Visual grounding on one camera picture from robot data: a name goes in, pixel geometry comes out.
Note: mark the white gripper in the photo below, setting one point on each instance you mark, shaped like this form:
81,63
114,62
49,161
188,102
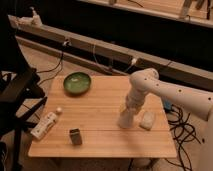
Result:
135,99

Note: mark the white ceramic cup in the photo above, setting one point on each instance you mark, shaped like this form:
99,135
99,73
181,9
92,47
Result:
126,117

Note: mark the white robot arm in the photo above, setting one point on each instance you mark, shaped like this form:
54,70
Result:
146,81

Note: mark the blue power adapter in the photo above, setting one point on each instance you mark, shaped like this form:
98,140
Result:
167,105

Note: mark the wooden table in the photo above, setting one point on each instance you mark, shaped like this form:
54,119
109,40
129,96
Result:
95,114

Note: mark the small dark metal box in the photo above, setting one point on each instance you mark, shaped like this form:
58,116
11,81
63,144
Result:
75,136

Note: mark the white tube with cap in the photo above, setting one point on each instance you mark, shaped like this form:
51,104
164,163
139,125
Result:
45,124

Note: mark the wooden rail beam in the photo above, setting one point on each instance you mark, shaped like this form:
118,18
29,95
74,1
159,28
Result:
41,37

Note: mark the black chair frame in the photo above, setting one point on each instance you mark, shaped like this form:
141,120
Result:
20,94

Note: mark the white bottle on rail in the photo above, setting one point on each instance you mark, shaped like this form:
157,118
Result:
35,19

